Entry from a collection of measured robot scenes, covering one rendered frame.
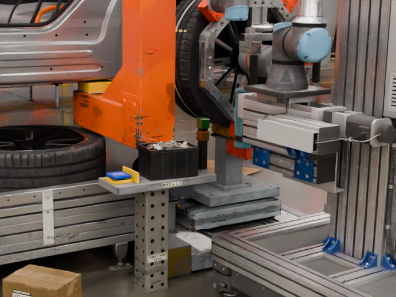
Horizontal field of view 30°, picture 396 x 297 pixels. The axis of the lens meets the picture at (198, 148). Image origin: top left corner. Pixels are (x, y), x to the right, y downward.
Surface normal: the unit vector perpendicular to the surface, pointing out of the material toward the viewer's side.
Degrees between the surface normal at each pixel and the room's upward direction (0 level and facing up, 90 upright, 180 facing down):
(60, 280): 0
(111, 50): 90
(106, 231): 90
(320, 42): 98
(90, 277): 0
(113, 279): 0
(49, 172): 90
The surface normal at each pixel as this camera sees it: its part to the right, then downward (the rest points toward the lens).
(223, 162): -0.85, 0.10
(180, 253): 0.53, 0.19
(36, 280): 0.02, -0.98
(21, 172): 0.12, 0.22
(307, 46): 0.35, 0.33
